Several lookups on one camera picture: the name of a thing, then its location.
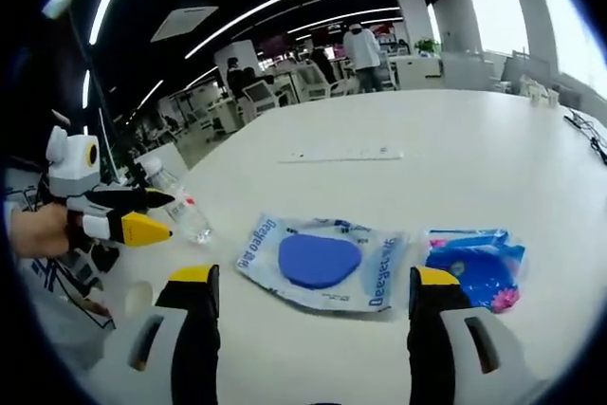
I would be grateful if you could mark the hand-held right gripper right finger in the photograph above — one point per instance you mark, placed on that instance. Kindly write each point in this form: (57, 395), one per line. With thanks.
(436, 329)

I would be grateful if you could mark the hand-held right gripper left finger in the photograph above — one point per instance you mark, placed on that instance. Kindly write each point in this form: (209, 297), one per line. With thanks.
(196, 329)

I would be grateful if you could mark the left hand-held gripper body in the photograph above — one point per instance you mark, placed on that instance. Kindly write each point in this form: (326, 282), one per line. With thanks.
(71, 168)

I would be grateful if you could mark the clear plastic bottle red label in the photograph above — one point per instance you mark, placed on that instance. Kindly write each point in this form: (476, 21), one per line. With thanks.
(185, 215)

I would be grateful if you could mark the white paper cup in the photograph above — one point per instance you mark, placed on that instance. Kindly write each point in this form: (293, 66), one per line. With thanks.
(138, 297)

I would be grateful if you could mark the blue printed packet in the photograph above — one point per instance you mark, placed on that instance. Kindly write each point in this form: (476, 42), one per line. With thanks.
(474, 272)

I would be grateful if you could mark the clear pouch with blue pad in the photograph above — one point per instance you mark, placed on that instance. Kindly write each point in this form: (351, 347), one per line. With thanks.
(318, 258)

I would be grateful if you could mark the small white desk items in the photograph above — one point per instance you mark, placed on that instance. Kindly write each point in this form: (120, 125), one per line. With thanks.
(538, 89)

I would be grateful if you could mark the person's left hand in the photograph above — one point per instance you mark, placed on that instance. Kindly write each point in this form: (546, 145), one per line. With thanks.
(42, 234)

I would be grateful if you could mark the person's grey shirt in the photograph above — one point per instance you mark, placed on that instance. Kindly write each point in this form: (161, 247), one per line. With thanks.
(57, 310)

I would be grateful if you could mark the ceiling air conditioner panel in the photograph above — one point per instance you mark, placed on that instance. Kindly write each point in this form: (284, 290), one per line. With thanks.
(185, 23)

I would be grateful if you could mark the white table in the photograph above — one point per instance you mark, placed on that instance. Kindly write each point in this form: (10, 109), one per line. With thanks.
(379, 130)

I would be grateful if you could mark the white cabinet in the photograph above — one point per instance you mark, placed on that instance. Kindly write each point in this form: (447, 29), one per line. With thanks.
(417, 70)

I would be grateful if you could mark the green potted plant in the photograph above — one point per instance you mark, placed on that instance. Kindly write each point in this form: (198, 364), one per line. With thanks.
(427, 44)

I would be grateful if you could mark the large window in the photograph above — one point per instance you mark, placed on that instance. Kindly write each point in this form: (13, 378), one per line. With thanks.
(574, 30)
(498, 6)

